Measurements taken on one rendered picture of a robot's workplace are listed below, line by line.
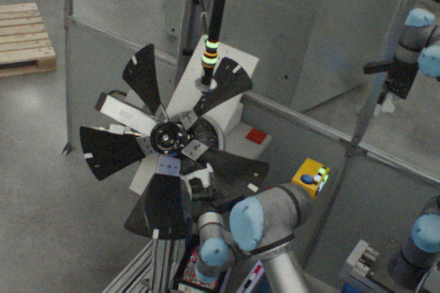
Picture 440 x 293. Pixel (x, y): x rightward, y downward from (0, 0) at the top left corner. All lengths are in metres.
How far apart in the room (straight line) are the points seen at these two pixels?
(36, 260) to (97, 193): 0.61
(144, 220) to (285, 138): 0.95
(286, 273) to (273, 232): 0.10
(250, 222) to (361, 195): 1.38
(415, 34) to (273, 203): 0.66
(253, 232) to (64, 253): 1.92
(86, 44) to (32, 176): 0.95
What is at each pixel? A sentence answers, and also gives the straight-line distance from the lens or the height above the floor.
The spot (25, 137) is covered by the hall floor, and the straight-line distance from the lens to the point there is 3.73.
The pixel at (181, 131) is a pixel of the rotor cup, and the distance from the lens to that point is 1.79.
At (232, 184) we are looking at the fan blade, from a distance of 1.76.
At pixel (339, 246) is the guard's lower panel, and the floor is 0.36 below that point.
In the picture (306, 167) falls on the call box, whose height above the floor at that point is 1.07.
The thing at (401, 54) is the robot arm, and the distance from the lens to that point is 1.61.
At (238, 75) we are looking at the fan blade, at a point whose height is 1.43.
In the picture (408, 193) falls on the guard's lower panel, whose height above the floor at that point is 0.87.
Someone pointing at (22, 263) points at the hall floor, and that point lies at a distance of 2.99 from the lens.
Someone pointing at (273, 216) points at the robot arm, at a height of 1.49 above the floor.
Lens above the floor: 2.36
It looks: 38 degrees down
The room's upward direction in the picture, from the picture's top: 11 degrees clockwise
